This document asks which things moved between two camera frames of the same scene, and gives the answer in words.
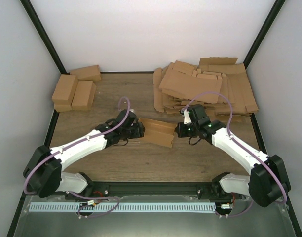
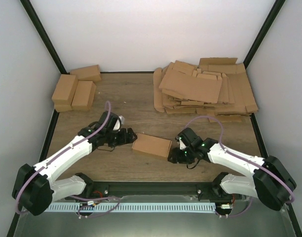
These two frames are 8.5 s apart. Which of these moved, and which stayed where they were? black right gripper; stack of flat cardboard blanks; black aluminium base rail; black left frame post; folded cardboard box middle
Moved: black right gripper
Stayed: black aluminium base rail; folded cardboard box middle; stack of flat cardboard blanks; black left frame post
